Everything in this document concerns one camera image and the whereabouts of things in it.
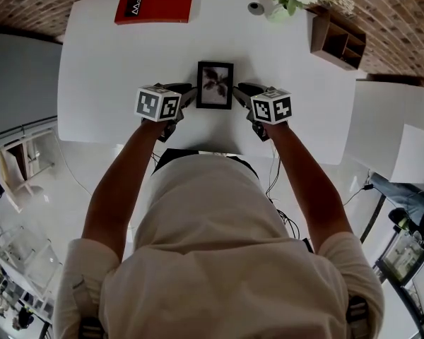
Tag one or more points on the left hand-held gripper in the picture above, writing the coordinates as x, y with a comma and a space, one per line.
155, 102

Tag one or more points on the white desk with drawers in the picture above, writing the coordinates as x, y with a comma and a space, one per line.
109, 83

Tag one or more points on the person's beige shirt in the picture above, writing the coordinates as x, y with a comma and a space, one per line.
215, 260

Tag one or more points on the person's black shorts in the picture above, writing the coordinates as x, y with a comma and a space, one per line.
175, 157

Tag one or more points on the wooden chair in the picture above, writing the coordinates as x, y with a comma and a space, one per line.
17, 175

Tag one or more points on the red book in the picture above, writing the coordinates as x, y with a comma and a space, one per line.
162, 2

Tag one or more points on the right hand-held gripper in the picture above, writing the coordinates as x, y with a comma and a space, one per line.
273, 106

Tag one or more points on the brown wooden organizer box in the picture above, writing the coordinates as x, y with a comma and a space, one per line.
335, 41

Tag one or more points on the black-framed window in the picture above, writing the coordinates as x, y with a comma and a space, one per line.
404, 260

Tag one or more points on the black picture frame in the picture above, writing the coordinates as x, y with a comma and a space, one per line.
214, 85

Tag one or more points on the person's left forearm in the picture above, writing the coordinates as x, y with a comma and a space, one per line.
116, 189

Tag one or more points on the person's right forearm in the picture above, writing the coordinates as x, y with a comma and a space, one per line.
304, 189

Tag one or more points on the small grey round object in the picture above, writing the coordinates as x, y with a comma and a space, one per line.
256, 8

